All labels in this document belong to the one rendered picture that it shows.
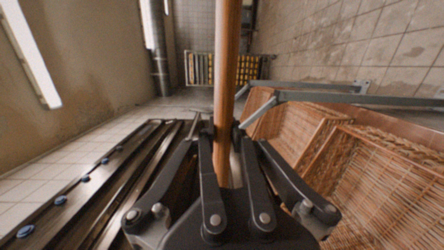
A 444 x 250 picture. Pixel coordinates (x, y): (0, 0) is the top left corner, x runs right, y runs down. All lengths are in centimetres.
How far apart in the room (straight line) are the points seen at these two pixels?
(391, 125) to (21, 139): 210
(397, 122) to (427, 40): 79
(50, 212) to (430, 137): 156
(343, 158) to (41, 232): 140
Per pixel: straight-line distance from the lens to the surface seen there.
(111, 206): 92
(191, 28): 532
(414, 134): 71
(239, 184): 92
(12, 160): 168
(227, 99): 17
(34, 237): 109
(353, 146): 78
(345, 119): 77
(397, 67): 146
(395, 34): 154
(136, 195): 96
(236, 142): 17
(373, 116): 77
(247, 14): 475
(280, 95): 58
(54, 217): 112
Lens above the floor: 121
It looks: 4 degrees down
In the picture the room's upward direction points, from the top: 89 degrees counter-clockwise
